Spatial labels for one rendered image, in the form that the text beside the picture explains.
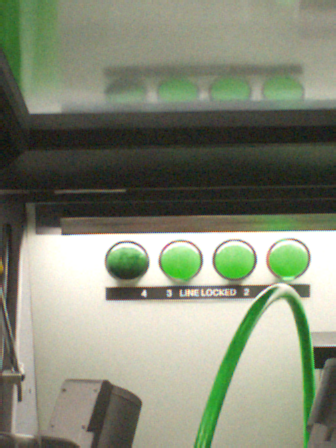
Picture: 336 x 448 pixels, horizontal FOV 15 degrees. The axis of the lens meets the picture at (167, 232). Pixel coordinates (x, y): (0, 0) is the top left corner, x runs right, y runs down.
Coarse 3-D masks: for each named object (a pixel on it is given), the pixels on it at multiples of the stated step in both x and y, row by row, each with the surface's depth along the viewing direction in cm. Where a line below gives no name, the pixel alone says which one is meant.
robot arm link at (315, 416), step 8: (328, 360) 100; (328, 368) 99; (328, 376) 98; (320, 384) 99; (328, 384) 98; (320, 392) 98; (328, 392) 98; (320, 400) 98; (328, 400) 97; (312, 408) 99; (320, 408) 97; (328, 408) 97; (312, 416) 98; (320, 416) 97; (328, 416) 96; (312, 424) 97; (328, 424) 96
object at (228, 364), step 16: (272, 288) 116; (288, 288) 120; (256, 304) 112; (288, 304) 124; (256, 320) 111; (304, 320) 127; (240, 336) 109; (304, 336) 129; (240, 352) 108; (304, 352) 131; (224, 368) 106; (304, 368) 132; (224, 384) 105; (304, 384) 134; (208, 400) 104; (304, 400) 135; (208, 416) 103; (304, 416) 136; (208, 432) 103; (304, 432) 137
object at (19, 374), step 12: (0, 264) 115; (0, 288) 118; (0, 300) 119; (0, 312) 120; (12, 336) 123; (12, 348) 124; (12, 360) 125; (12, 372) 127; (24, 372) 127; (24, 384) 129
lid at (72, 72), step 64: (0, 0) 85; (64, 0) 86; (128, 0) 86; (192, 0) 86; (256, 0) 86; (320, 0) 86; (0, 64) 99; (64, 64) 100; (128, 64) 100; (192, 64) 100; (256, 64) 101; (320, 64) 101; (0, 128) 126; (64, 128) 119; (128, 128) 120; (192, 128) 120; (256, 128) 120; (320, 128) 120; (64, 192) 138
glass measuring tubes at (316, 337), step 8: (312, 336) 140; (320, 336) 140; (328, 336) 140; (312, 344) 139; (320, 344) 138; (328, 344) 138; (320, 352) 138; (328, 352) 138; (320, 360) 139; (320, 368) 139; (320, 376) 141
